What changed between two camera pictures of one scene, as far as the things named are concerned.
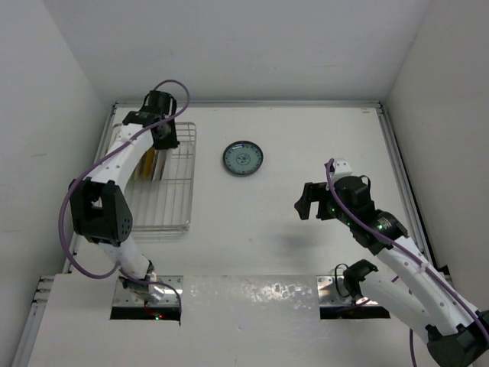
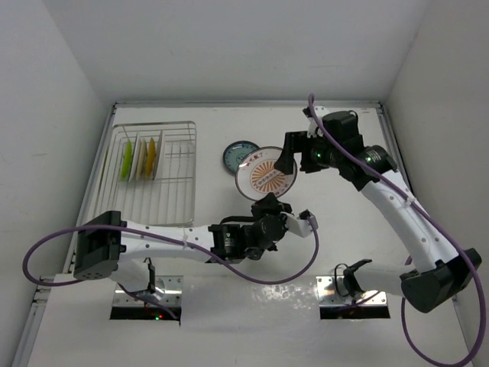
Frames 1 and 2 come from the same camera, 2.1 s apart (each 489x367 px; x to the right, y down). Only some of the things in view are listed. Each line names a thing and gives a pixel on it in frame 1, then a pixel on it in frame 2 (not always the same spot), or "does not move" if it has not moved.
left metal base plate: [123, 297] does not move
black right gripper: [313, 191] → [293, 143]
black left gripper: [170, 142] → [271, 203]
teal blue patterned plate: [243, 158] does not move
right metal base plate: [328, 296] does not move
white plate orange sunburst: [160, 164] → [257, 176]
